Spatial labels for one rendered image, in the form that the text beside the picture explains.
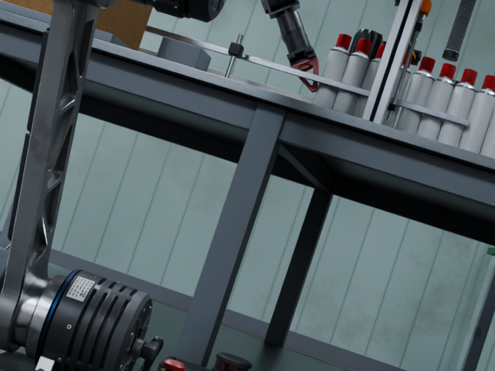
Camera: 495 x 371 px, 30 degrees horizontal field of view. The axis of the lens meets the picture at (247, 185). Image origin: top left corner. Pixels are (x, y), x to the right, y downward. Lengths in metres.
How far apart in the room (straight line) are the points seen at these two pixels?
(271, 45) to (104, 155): 1.14
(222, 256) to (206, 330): 0.15
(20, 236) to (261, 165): 0.64
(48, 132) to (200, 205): 3.95
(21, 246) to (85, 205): 3.97
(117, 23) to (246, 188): 0.49
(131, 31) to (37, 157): 0.87
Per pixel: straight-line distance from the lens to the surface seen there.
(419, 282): 5.20
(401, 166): 1.83
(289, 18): 2.32
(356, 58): 2.28
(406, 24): 2.15
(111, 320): 1.37
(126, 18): 2.09
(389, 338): 5.21
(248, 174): 1.84
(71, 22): 1.23
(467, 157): 1.79
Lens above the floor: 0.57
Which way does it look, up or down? 2 degrees up
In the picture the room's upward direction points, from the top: 18 degrees clockwise
